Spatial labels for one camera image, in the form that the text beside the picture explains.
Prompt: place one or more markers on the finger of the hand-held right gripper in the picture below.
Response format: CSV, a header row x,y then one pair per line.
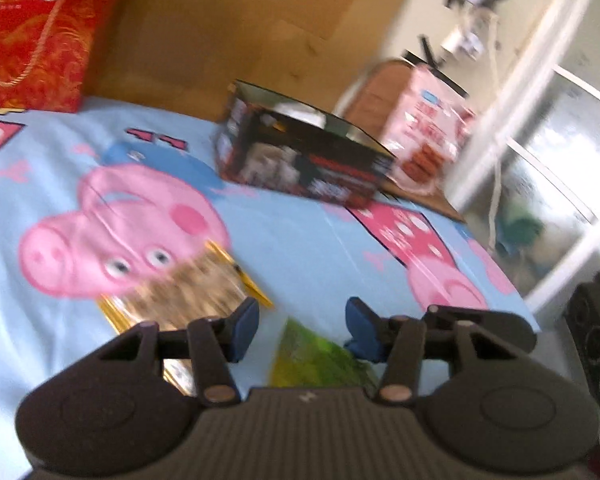
x,y
505,331

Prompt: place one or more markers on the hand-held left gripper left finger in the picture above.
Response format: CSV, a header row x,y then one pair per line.
x,y
246,327

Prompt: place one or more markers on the dark green snack packet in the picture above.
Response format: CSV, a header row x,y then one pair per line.
x,y
315,360

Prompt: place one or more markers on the wooden board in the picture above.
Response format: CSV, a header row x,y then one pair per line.
x,y
205,25

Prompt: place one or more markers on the black printed cardboard box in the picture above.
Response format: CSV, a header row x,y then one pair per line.
x,y
300,162

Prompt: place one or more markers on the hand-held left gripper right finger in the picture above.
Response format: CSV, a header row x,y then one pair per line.
x,y
361,322

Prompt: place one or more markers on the gold-edged nut snack packet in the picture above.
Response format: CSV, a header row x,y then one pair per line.
x,y
195,280

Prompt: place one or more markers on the red gift bag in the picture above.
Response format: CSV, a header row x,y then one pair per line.
x,y
40,50

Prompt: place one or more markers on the white-framed window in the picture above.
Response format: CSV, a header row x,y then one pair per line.
x,y
570,125

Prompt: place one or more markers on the cartoon pig printed blanket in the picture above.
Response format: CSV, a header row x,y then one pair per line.
x,y
290,240

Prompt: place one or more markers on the pink printed carton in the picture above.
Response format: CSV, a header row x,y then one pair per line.
x,y
425,120

